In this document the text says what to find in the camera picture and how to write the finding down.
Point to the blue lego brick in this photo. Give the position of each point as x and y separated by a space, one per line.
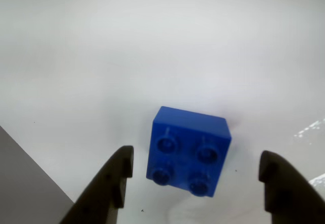
188 145

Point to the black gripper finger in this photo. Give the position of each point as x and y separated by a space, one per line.
292 196
104 191

